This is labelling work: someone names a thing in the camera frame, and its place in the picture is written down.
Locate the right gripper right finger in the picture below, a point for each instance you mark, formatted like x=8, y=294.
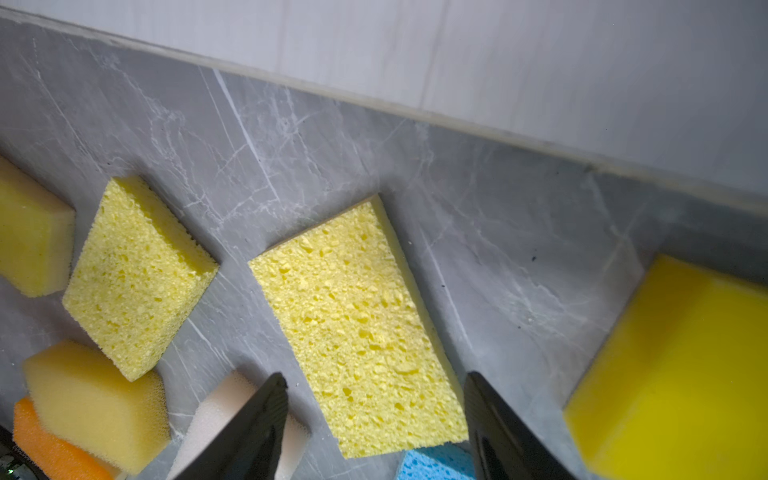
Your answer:
x=503, y=447

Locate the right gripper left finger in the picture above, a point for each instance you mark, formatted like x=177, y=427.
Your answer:
x=249, y=446

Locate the blue cellulose sponge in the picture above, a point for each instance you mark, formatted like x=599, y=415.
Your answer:
x=441, y=462

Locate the yellow cellulose sponge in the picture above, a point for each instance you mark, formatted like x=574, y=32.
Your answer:
x=348, y=304
x=138, y=277

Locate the white two-tier shelf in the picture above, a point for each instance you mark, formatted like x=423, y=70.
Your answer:
x=673, y=92

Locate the beige foam sponge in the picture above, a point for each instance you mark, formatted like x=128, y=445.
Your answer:
x=218, y=409

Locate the yellow foam sponge lower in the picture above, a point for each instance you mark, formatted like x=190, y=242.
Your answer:
x=81, y=396

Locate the thick yellow foam sponge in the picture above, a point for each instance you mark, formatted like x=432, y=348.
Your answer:
x=679, y=388

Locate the orange foam sponge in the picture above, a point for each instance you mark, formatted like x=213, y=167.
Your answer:
x=56, y=458

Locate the small yellow foam sponge left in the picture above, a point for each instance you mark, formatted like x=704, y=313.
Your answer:
x=37, y=234

